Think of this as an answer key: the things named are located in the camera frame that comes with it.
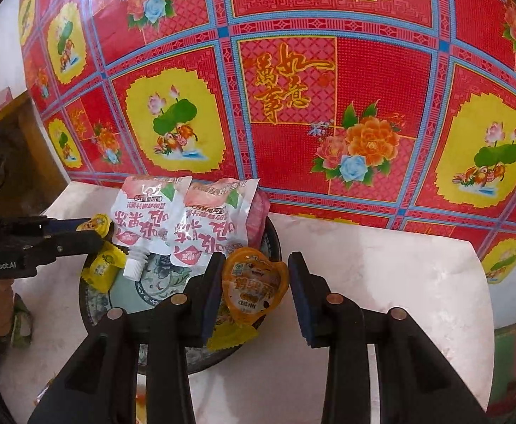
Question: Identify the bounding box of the red floral wall cloth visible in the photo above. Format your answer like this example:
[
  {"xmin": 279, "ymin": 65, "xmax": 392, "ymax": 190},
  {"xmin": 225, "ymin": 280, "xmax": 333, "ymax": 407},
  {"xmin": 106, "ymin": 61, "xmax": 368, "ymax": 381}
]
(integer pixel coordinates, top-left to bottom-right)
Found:
[{"xmin": 17, "ymin": 0, "xmax": 516, "ymax": 285}]

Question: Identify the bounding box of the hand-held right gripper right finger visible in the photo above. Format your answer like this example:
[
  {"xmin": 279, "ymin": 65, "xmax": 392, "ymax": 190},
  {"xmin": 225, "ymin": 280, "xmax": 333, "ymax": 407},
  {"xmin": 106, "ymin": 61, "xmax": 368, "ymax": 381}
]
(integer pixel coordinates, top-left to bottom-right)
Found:
[{"xmin": 288, "ymin": 251, "xmax": 491, "ymax": 424}]

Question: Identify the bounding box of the dark patterned plate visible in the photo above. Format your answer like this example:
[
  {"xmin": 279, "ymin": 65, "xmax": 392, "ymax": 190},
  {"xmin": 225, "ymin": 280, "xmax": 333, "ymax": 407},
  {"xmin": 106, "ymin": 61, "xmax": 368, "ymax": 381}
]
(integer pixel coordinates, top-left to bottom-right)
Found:
[{"xmin": 79, "ymin": 217, "xmax": 282, "ymax": 374}]

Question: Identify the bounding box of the yellow candy packet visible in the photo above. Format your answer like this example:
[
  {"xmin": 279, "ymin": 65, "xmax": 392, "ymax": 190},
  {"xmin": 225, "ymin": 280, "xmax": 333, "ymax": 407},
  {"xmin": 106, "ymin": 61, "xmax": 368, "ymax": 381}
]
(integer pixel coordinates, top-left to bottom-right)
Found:
[
  {"xmin": 80, "ymin": 242, "xmax": 127, "ymax": 293},
  {"xmin": 206, "ymin": 320, "xmax": 259, "ymax": 353}
]

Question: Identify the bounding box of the pink spouted jelly pouch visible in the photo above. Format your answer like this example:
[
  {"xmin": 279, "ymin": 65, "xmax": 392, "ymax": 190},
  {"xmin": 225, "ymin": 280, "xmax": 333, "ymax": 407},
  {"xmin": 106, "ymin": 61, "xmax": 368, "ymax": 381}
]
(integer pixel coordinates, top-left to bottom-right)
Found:
[
  {"xmin": 110, "ymin": 176, "xmax": 193, "ymax": 280},
  {"xmin": 170, "ymin": 178, "xmax": 271, "ymax": 268}
]

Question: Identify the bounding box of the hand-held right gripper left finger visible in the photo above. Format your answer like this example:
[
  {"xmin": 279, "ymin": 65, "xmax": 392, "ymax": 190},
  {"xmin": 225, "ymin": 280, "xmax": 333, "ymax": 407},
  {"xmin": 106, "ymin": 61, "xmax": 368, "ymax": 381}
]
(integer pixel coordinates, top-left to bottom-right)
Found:
[{"xmin": 27, "ymin": 252, "xmax": 227, "ymax": 424}]

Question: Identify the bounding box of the wooden cabinet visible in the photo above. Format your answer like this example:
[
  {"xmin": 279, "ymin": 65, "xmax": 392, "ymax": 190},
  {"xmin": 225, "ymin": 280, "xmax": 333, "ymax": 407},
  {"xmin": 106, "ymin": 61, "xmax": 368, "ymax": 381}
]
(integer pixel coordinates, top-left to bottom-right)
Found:
[{"xmin": 0, "ymin": 99, "xmax": 71, "ymax": 217}]

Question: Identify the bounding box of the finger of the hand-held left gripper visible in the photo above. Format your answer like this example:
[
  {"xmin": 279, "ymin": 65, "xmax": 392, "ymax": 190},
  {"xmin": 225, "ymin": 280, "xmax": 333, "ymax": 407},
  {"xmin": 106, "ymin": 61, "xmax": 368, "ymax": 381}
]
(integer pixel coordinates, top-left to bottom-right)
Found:
[
  {"xmin": 41, "ymin": 216, "xmax": 109, "ymax": 236},
  {"xmin": 33, "ymin": 231, "xmax": 128, "ymax": 270}
]

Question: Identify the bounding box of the orange jelly cup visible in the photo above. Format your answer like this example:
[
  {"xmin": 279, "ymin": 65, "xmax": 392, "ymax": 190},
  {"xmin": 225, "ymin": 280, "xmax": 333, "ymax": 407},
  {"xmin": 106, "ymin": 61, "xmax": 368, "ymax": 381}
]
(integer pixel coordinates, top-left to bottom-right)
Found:
[
  {"xmin": 221, "ymin": 247, "xmax": 289, "ymax": 324},
  {"xmin": 76, "ymin": 213, "xmax": 112, "ymax": 236}
]

